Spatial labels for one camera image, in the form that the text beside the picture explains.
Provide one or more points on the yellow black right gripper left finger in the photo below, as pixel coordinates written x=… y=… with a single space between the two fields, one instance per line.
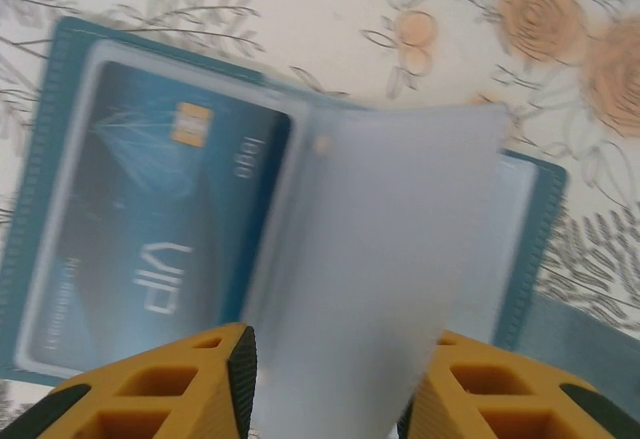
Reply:
x=220 y=364

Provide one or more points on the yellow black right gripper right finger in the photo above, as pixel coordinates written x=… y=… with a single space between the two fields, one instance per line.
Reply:
x=440 y=394

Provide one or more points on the floral patterned table mat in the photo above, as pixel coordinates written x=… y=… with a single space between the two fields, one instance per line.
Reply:
x=320 y=9

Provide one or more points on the blue VIP credit card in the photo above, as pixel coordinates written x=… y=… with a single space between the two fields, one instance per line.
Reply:
x=150 y=199

